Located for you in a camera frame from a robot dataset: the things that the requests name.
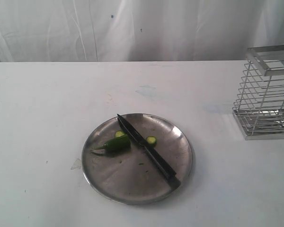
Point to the steel wire utensil rack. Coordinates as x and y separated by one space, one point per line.
259 107

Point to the round steel plate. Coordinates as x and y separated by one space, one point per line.
128 176

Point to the white backdrop curtain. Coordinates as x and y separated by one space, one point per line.
137 30

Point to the black handled kitchen knife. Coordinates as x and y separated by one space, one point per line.
159 162

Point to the clear tape piece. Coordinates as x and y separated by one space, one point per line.
77 164

